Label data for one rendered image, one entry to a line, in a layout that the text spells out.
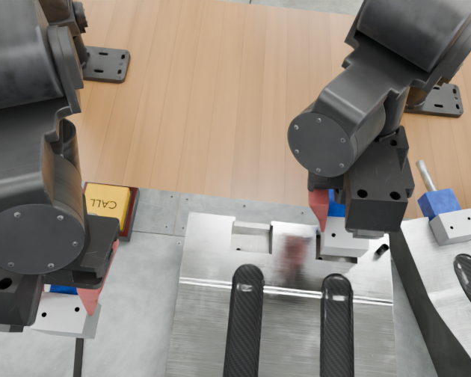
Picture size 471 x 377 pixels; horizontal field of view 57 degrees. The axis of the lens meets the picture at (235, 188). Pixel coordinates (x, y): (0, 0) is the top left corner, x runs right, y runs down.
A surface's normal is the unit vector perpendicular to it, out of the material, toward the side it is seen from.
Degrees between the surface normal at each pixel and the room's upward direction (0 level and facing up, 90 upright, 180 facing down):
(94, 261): 27
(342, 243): 13
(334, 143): 77
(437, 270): 0
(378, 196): 22
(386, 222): 70
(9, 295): 63
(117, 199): 0
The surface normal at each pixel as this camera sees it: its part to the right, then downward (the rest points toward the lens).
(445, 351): -0.98, 0.15
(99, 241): 0.11, -0.80
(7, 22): 0.13, -0.27
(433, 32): -0.52, 0.35
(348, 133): -0.60, 0.55
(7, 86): 0.31, 0.73
